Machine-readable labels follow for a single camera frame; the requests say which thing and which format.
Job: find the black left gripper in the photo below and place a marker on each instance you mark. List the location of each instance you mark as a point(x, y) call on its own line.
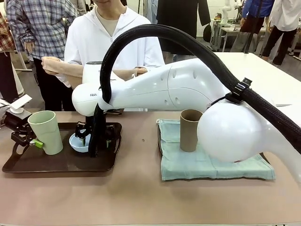
point(17, 122)

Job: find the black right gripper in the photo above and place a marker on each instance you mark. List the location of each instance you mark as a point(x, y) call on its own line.
point(89, 126)

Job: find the tall pale green cup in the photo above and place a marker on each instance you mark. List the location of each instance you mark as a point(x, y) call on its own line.
point(48, 136)

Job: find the light blue bowl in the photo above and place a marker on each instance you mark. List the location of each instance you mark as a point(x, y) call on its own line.
point(77, 147)

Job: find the tall brown cup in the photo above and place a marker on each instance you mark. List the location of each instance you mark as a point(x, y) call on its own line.
point(188, 134)

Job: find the green cloth mat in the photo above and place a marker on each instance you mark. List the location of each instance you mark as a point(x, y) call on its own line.
point(183, 164)

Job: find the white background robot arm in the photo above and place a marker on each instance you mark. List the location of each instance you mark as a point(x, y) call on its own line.
point(227, 9)

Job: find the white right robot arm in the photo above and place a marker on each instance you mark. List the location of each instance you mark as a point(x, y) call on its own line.
point(164, 84)

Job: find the dark brown serving tray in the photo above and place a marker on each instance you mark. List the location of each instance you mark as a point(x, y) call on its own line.
point(47, 162)
point(265, 159)

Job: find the person's right hand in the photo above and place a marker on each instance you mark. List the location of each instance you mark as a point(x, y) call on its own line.
point(51, 66)

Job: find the person's left hand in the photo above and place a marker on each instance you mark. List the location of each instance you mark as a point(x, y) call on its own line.
point(140, 71)

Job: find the person in white hoodie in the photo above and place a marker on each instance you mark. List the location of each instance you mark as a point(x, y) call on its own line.
point(94, 35)

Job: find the person in red plaid shirt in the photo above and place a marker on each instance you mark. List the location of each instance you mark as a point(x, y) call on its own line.
point(4, 35)

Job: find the person in blue plaid shirt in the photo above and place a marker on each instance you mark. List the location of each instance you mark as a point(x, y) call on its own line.
point(42, 26)

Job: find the person in black coat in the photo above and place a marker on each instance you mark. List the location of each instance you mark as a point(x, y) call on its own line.
point(181, 18)

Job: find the white side table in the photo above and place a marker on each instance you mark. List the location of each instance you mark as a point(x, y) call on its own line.
point(258, 68)

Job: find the person in blue jacket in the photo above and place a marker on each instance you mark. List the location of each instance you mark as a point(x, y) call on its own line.
point(256, 11)

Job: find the person in white shirt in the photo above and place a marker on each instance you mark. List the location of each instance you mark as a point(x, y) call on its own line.
point(282, 23)

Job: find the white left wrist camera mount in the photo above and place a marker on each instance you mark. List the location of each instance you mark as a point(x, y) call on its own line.
point(20, 103)

